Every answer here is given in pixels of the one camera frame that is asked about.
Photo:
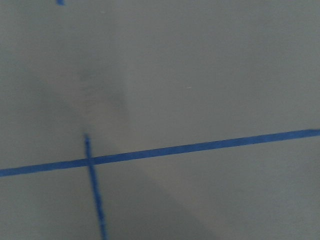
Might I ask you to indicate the brown paper table cover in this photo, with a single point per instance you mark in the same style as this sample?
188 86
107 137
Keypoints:
148 74

